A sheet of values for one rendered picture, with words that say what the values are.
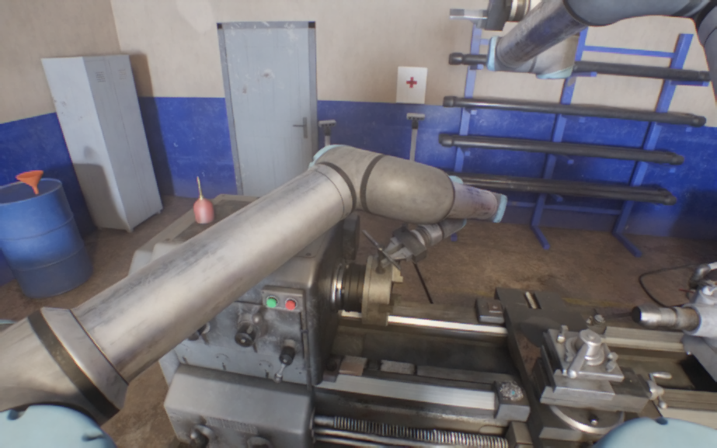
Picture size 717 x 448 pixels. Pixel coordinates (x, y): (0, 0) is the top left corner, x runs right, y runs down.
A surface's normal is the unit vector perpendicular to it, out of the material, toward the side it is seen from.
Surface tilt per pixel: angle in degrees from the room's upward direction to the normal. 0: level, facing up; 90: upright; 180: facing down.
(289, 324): 90
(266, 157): 90
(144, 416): 0
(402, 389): 36
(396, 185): 63
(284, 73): 90
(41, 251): 90
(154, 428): 0
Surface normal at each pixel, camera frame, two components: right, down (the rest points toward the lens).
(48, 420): 0.09, -0.86
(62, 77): -0.14, 0.45
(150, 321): 0.65, -0.15
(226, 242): 0.35, -0.55
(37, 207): 0.86, 0.25
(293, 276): -0.09, -0.31
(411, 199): 0.15, 0.29
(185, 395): -0.06, -0.52
